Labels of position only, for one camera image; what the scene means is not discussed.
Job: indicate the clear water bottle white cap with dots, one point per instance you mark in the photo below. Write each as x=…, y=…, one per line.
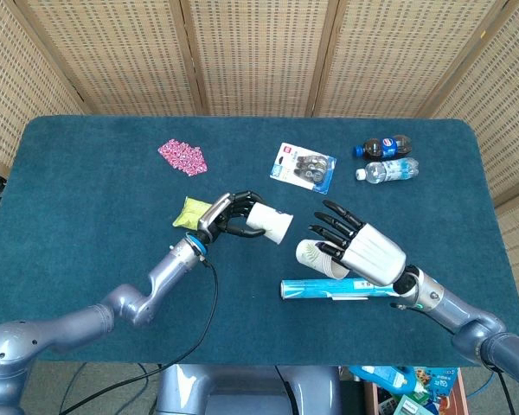
x=389, y=169

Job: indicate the red brown storage crate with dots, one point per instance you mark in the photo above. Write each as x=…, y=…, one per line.
x=460, y=389

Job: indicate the blue detergent bottle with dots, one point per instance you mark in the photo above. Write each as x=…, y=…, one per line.
x=385, y=376

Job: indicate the cola bottle blue cap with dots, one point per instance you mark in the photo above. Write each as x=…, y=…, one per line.
x=385, y=146

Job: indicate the woven folding screen panel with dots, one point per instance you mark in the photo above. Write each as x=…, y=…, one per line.
x=121, y=52
x=17, y=86
x=259, y=52
x=393, y=52
x=510, y=108

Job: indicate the pink patterned sachet pile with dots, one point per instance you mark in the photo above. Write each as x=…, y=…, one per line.
x=181, y=155

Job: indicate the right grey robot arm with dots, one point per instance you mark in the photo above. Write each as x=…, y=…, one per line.
x=458, y=311

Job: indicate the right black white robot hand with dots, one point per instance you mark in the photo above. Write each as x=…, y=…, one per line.
x=372, y=255

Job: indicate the colourful printed carton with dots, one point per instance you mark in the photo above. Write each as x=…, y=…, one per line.
x=441, y=376

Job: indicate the white floral paper cup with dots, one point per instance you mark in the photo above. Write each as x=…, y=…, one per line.
x=272, y=222
x=309, y=255

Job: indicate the blue felt table cover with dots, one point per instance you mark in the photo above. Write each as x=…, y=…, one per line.
x=112, y=207

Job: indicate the yellow green snack packet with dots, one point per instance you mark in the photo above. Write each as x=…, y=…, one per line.
x=188, y=212

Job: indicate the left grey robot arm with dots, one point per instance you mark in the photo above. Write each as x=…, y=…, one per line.
x=168, y=272

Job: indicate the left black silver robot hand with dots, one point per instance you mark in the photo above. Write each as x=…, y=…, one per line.
x=216, y=212

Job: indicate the correction tape blister pack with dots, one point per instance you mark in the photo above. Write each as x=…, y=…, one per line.
x=298, y=166

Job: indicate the grey robot torso base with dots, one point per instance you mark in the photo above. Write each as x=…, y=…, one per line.
x=242, y=389

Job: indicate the blue toothpaste box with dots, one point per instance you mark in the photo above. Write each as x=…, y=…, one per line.
x=311, y=289

